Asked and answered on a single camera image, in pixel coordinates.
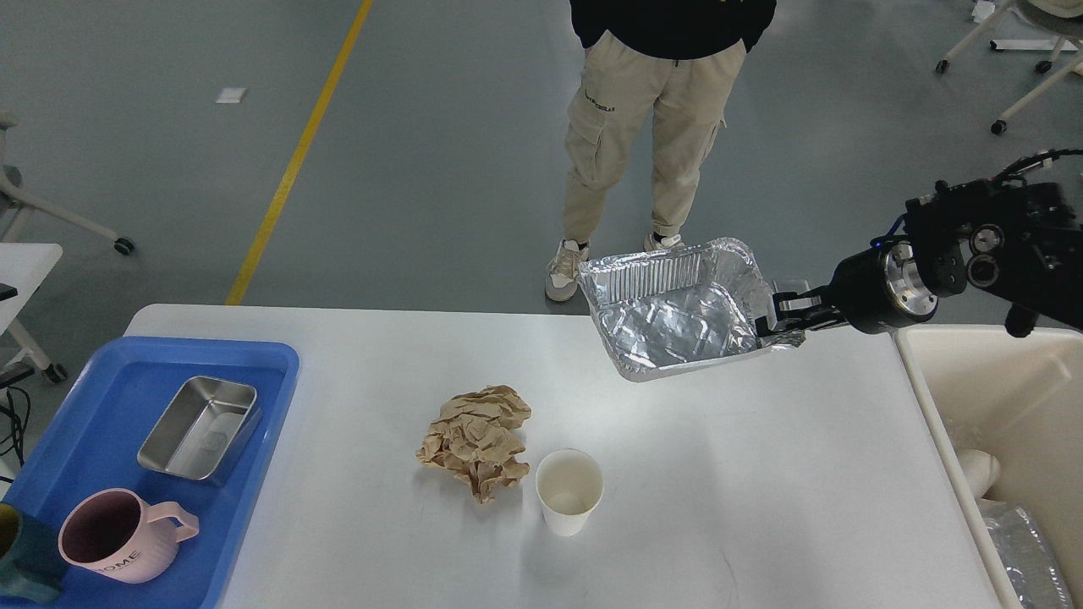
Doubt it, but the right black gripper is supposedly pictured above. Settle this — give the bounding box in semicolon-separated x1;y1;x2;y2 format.
756;239;939;339

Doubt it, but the aluminium foil tray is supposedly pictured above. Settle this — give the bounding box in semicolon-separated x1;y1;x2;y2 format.
579;238;807;383

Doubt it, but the white paper cup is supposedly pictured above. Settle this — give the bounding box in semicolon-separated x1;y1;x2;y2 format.
535;448;604;537

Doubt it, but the square steel tray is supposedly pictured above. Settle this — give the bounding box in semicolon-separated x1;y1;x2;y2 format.
138;376;262;485

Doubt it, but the pink ribbed mug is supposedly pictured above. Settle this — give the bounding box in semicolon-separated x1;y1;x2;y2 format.
57;488;201;584

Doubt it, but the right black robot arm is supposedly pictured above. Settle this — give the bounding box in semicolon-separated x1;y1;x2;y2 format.
756;150;1082;338

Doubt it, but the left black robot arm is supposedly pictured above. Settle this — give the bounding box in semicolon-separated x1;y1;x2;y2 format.
1;362;36;466

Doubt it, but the clear floor plate right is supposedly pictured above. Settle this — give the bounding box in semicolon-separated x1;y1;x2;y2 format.
771;278;811;294

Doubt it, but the beige plastic bin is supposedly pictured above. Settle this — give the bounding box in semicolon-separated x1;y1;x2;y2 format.
893;324;1082;608

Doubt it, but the white cup inside bin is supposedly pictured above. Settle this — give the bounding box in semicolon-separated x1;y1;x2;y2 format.
956;448;1003;500

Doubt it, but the person in black top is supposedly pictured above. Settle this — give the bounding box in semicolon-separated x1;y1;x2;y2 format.
544;1;777;302

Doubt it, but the crumpled brown paper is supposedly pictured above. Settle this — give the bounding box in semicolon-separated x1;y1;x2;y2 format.
416;385;531;505

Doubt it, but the foil tray inside bin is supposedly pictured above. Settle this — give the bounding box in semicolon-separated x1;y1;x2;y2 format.
977;500;1075;608

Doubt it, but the white rolling stand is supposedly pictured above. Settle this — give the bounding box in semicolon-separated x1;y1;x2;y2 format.
936;0;1083;137

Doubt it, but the white paper on floor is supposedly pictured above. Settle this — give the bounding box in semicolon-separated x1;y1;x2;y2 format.
214;86;248;105

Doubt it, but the white side table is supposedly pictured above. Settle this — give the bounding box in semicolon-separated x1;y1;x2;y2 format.
1;243;69;384

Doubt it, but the office chair base left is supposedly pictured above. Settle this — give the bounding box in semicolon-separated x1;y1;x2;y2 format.
1;109;135;257

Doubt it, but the teal mug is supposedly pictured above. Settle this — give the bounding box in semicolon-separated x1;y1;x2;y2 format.
1;502;69;605

